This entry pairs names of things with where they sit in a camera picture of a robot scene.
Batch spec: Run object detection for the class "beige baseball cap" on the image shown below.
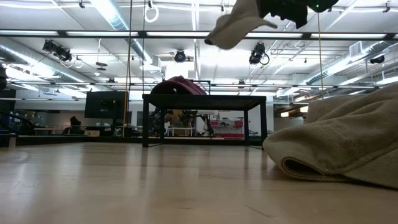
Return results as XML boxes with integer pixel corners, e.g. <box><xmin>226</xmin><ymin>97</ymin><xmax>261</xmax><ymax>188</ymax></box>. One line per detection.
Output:
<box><xmin>262</xmin><ymin>83</ymin><xmax>398</xmax><ymax>190</ymax></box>
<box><xmin>204</xmin><ymin>0</ymin><xmax>279</xmax><ymax>50</ymax></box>

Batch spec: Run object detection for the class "maroon baseball cap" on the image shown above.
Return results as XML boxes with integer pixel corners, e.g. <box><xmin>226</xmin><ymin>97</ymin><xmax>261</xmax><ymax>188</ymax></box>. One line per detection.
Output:
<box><xmin>150</xmin><ymin>75</ymin><xmax>208</xmax><ymax>95</ymax></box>

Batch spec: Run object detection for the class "black perforated metal shelf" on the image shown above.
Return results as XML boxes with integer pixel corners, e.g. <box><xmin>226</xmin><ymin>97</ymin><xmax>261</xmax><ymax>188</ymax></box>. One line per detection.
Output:
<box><xmin>142</xmin><ymin>93</ymin><xmax>268</xmax><ymax>150</ymax></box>

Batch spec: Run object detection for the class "white rack with red bins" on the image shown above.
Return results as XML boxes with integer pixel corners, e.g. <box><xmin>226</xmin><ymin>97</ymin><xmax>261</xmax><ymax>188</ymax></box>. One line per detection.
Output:
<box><xmin>210</xmin><ymin>119</ymin><xmax>246</xmax><ymax>139</ymax></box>

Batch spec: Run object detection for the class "person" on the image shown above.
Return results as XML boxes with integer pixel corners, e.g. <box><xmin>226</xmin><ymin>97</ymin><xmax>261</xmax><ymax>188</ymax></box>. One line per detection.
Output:
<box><xmin>167</xmin><ymin>109</ymin><xmax>189</xmax><ymax>128</ymax></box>
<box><xmin>63</xmin><ymin>116</ymin><xmax>82</xmax><ymax>136</ymax></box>

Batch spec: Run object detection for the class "small white table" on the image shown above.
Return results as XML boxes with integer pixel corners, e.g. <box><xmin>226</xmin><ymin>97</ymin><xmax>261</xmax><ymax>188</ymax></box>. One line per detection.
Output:
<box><xmin>166</xmin><ymin>126</ymin><xmax>194</xmax><ymax>138</ymax></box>

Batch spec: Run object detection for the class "large black monitor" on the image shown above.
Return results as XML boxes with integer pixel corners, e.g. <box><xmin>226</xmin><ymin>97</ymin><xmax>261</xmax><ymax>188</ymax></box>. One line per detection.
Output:
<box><xmin>84</xmin><ymin>91</ymin><xmax>129</xmax><ymax>119</ymax></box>

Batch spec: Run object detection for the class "round black rig camera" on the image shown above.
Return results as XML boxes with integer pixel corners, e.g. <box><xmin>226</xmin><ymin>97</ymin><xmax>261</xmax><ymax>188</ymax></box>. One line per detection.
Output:
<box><xmin>174</xmin><ymin>49</ymin><xmax>187</xmax><ymax>63</ymax></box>

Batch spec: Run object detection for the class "white cable ring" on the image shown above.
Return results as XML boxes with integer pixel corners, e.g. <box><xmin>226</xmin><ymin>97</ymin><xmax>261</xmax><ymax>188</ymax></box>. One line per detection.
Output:
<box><xmin>144</xmin><ymin>5</ymin><xmax>160</xmax><ymax>24</ymax></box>

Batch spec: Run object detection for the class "black rig frame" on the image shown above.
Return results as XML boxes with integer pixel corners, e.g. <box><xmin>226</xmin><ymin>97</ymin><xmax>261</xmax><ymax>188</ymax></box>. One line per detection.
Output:
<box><xmin>0</xmin><ymin>29</ymin><xmax>398</xmax><ymax>147</ymax></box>

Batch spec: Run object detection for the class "silver ventilation duct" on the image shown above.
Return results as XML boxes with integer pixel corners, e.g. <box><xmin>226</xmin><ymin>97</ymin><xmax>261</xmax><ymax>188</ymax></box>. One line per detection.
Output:
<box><xmin>90</xmin><ymin>0</ymin><xmax>155</xmax><ymax>65</ymax></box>

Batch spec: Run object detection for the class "yellow hanging strap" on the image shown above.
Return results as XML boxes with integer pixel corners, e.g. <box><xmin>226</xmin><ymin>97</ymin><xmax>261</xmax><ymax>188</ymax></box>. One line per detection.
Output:
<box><xmin>122</xmin><ymin>0</ymin><xmax>134</xmax><ymax>138</ymax></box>

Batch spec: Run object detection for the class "black curved hose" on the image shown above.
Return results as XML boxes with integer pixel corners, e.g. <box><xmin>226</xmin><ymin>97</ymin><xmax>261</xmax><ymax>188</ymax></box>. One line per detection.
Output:
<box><xmin>0</xmin><ymin>108</ymin><xmax>35</xmax><ymax>136</ymax></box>

